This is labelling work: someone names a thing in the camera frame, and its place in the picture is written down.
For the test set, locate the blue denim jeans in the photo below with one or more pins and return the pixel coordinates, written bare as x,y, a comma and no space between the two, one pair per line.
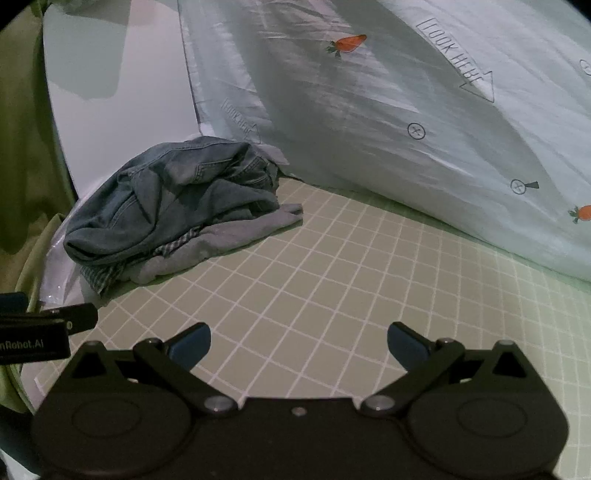
171,194

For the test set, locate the grey garment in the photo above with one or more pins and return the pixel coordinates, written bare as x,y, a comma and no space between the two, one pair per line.
217,240

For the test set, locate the green curtain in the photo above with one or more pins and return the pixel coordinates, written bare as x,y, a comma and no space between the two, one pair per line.
23,138

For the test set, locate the light green t-shirt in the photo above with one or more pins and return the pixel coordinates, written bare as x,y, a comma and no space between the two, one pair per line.
392,115

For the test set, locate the plaid shirt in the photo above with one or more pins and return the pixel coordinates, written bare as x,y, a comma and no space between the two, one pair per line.
111,272

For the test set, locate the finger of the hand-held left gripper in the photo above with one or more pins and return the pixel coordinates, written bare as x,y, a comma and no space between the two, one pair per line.
76,317

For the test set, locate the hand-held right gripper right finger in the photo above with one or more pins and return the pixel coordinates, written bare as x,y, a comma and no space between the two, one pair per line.
407,347

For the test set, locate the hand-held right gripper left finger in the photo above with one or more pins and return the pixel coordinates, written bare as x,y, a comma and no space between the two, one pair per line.
190,345

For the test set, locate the clear plastic bag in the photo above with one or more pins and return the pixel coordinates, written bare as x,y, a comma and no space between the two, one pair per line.
60,263

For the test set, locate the white headboard panel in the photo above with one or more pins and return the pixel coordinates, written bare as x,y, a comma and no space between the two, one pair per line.
120,92

